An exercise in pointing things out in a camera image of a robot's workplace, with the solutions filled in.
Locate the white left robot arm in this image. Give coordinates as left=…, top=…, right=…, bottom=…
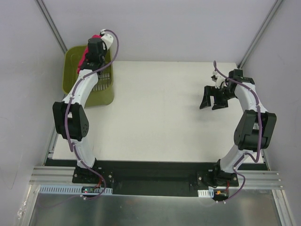
left=52, top=34, right=114, bottom=183

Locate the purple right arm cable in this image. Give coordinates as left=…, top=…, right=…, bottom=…
left=198, top=60, right=263, bottom=208

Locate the olive green plastic basket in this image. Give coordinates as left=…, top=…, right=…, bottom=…
left=62, top=45, right=114, bottom=108

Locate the front aluminium rail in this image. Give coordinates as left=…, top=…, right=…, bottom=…
left=29, top=166, right=284, bottom=190

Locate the right back frame post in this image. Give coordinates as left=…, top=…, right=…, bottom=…
left=237, top=0, right=284, bottom=69

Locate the white cable duct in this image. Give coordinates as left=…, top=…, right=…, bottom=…
left=40, top=185, right=113, bottom=195
left=198, top=189, right=214, bottom=198

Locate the right white cable duct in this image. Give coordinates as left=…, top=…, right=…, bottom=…
left=198, top=189, right=214, bottom=198

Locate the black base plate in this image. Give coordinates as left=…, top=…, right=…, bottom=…
left=44, top=159, right=270, bottom=196

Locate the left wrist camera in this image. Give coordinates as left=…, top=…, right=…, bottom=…
left=100, top=29, right=114, bottom=49

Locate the left back frame post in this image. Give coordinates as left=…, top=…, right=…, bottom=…
left=35, top=0, right=68, bottom=54

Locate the frame post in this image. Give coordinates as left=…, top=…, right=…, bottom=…
left=237, top=0, right=284, bottom=69
left=35, top=0, right=68, bottom=54

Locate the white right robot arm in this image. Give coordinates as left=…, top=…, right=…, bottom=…
left=199, top=68, right=277, bottom=187

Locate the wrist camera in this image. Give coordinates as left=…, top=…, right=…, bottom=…
left=100, top=29, right=114, bottom=49
left=211, top=71, right=225, bottom=89

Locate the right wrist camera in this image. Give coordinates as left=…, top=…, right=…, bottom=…
left=211, top=71, right=225, bottom=89

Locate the pink t shirt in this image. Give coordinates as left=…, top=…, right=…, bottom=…
left=77, top=34, right=102, bottom=74

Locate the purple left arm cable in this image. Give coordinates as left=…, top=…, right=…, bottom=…
left=35, top=29, right=120, bottom=208

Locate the left white cable duct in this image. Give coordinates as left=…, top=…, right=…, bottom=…
left=40, top=185, right=113, bottom=195

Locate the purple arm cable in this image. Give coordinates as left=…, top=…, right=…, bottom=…
left=198, top=60, right=263, bottom=208
left=35, top=29, right=120, bottom=208

